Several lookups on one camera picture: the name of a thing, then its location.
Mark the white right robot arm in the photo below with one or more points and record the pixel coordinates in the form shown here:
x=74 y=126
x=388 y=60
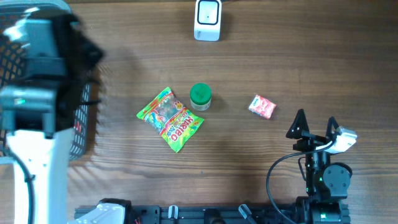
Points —
x=326 y=182

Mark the Haribo gummy bag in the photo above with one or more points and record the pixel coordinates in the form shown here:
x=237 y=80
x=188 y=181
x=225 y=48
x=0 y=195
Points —
x=173 y=121

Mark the red small candy packet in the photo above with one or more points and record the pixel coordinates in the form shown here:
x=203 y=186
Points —
x=262 y=106

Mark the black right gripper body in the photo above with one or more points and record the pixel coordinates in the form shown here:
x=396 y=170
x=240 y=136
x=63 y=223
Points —
x=310 y=142

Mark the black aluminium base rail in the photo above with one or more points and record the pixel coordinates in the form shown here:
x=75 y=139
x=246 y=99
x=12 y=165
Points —
x=221 y=214

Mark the green lid jar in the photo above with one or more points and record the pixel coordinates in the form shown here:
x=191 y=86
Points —
x=200 y=96

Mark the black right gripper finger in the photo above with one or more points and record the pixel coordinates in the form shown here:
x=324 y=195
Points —
x=331 y=127
x=299 y=128

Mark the grey plastic shopping basket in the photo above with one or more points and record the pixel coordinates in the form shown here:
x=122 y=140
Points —
x=12 y=65

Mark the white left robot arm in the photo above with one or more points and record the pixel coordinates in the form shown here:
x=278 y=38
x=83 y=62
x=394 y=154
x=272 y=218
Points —
x=38 y=109

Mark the white barcode scanner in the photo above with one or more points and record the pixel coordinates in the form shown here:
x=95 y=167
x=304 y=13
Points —
x=207 y=25

